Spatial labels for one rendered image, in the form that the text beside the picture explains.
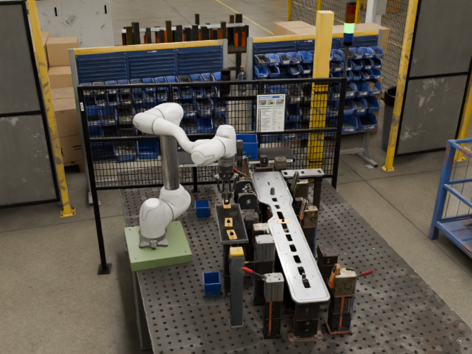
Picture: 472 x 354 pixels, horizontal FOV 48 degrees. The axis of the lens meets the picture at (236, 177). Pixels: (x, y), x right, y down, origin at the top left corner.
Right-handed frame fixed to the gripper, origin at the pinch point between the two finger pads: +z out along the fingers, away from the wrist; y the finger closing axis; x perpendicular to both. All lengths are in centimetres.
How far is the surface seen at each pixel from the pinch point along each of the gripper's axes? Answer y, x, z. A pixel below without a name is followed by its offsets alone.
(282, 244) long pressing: 29.1, -12.7, 24.3
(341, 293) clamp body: 51, -52, 29
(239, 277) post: 1.9, -41.0, 22.4
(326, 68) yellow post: 84, 115, -38
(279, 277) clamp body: 20, -48, 19
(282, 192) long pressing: 41, 46, 24
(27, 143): -157, 203, 46
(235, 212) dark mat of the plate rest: 4.7, -2.3, 8.2
